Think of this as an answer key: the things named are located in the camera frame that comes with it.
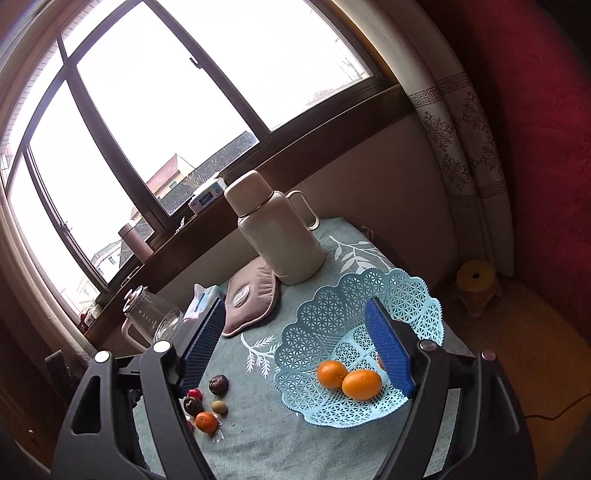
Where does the large orange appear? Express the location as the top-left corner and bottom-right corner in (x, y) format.
(342, 369), (382, 401)

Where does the red cherry tomato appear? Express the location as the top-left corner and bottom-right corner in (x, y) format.
(187, 388), (204, 401)

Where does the dark passion fruit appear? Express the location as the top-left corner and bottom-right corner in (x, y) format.
(208, 374), (229, 397)
(182, 396), (204, 417)

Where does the small brown longan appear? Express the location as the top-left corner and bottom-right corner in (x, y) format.
(211, 400), (228, 415)

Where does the mandarin on table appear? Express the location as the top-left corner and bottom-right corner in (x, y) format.
(194, 411), (219, 435)

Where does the glass electric kettle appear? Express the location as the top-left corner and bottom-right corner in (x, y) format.
(121, 286), (183, 352)

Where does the small mandarin in basket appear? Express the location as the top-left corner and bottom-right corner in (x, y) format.
(317, 360), (349, 390)

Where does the light blue plastic fruit basket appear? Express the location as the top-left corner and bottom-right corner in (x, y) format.
(273, 268), (445, 429)

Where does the tissue pack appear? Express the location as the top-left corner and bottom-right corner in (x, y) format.
(183, 283), (225, 322)

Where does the green leaf-pattern tablecloth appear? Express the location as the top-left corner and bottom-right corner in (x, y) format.
(195, 218), (468, 479)

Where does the pink hot water bag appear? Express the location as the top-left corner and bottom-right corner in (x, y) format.
(222, 257), (280, 338)

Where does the yellow plastic stool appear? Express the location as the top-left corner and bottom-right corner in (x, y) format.
(456, 260), (501, 317)

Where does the pink tumbler on windowsill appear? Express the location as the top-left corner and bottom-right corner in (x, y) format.
(118, 224), (153, 264)

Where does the cream thermos flask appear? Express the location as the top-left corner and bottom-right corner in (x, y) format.
(224, 170), (325, 285)

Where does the white box on windowsill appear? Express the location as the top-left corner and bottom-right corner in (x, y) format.
(188, 177), (226, 215)

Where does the beige patterned curtain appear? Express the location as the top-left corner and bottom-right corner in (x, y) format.
(337, 1), (515, 276)

